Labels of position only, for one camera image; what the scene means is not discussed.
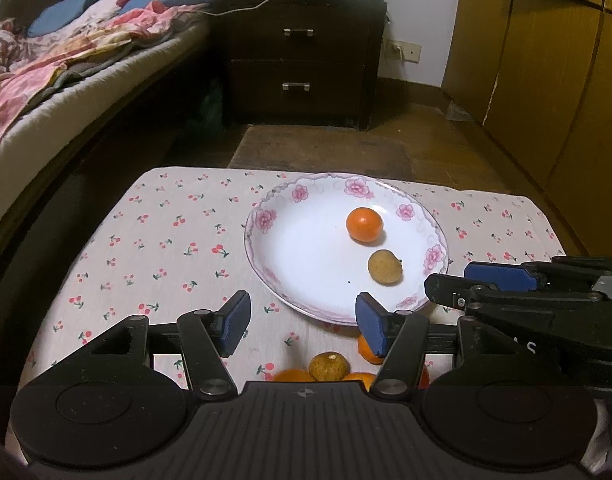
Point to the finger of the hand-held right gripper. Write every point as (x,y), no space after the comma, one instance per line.
(448,291)
(496,275)

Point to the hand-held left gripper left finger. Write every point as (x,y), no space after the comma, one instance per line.
(235,322)

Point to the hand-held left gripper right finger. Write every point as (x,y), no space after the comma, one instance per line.
(371,325)

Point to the small orange mandarin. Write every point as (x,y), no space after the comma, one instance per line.
(367,352)
(364,225)
(360,380)
(293,376)

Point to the white floral rimmed plate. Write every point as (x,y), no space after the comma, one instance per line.
(306,250)

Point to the brown longan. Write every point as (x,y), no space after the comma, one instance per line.
(328,366)
(385,266)

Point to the cherry print tablecloth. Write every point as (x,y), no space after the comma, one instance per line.
(185,240)

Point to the paper scrap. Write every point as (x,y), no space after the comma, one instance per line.
(457,111)

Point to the brown floor mat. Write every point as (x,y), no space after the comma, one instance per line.
(321,152)

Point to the wooden wardrobe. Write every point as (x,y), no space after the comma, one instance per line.
(551,85)

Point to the nightstand drawer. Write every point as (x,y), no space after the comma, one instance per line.
(296,35)
(296,87)

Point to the dark wooden nightstand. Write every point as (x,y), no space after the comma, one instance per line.
(296,75)

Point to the pink floral blanket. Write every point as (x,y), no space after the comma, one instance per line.
(30,95)

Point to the white wall socket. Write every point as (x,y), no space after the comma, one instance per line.
(403,51)

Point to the bed with dark frame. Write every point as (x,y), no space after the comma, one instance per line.
(95,110)

